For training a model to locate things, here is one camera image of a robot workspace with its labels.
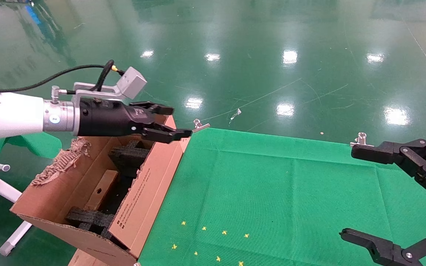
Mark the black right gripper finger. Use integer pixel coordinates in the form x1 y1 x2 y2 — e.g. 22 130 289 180
340 195 426 266
351 139 426 195

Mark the silver metal table clamp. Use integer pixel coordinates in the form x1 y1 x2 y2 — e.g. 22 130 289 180
193 119 211 133
350 132 369 147

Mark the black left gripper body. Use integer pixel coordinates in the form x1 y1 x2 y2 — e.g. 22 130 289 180
77 98 158 138

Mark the thick black cable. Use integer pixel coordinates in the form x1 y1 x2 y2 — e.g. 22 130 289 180
95 59 116 92

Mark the green cloth on neighbouring table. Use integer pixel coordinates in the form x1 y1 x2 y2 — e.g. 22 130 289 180
0 132 63 185

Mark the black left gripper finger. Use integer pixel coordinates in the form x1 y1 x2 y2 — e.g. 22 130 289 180
142 124 193 144
129 101 175 116

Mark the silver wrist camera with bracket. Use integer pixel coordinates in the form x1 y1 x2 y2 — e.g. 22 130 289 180
50 66 148 105

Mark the large open cardboard carton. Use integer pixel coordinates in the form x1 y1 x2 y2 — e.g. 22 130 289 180
10 115 193 266

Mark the black cable with yellow tag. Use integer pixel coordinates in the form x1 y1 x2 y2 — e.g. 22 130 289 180
0 64 125 93

